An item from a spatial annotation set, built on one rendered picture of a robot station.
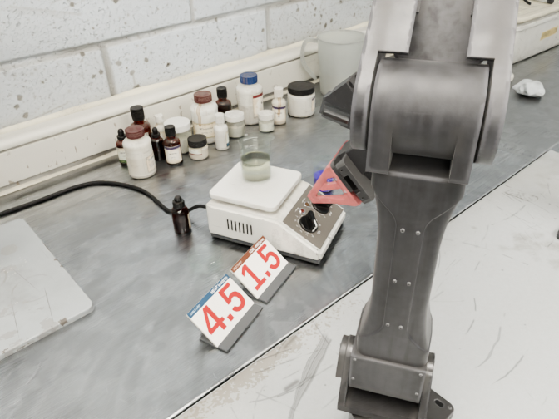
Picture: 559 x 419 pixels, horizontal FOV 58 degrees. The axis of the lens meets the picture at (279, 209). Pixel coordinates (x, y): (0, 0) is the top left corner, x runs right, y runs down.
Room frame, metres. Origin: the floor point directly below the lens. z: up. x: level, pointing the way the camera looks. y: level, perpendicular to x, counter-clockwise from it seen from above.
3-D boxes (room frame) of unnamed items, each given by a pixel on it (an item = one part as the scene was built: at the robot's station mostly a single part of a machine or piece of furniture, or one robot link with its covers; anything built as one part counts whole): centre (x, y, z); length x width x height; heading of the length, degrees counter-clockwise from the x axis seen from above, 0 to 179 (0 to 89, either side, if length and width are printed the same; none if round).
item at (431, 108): (0.31, -0.10, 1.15); 0.07 x 0.06 x 0.33; 71
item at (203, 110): (1.06, 0.16, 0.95); 0.06 x 0.06 x 0.11
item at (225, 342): (0.49, 0.08, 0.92); 0.09 x 0.06 x 0.04; 149
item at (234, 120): (1.07, 0.10, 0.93); 0.05 x 0.05 x 0.05
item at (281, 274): (0.57, 0.03, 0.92); 0.09 x 0.06 x 0.04; 149
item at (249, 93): (1.15, 0.06, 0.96); 0.06 x 0.06 x 0.11
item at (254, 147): (0.73, 0.03, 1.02); 0.06 x 0.05 x 0.08; 105
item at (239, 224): (0.70, 0.01, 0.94); 0.22 x 0.13 x 0.08; 65
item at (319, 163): (0.83, -0.09, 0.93); 0.04 x 0.04 x 0.06
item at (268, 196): (0.71, 0.04, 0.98); 0.12 x 0.12 x 0.01; 65
